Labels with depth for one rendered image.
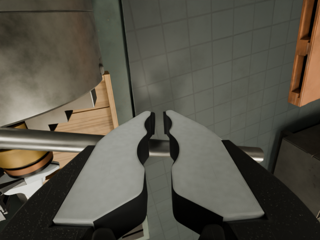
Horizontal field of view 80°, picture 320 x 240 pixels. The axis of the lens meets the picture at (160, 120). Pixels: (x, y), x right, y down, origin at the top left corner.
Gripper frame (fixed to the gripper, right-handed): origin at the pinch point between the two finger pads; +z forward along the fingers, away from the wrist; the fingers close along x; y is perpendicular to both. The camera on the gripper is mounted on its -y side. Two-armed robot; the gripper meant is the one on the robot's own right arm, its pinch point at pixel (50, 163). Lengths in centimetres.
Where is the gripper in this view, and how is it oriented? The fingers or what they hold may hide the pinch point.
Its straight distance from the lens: 41.9
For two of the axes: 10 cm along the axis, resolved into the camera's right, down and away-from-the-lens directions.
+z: 9.4, -1.8, 2.9
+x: 3.4, 4.5, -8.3
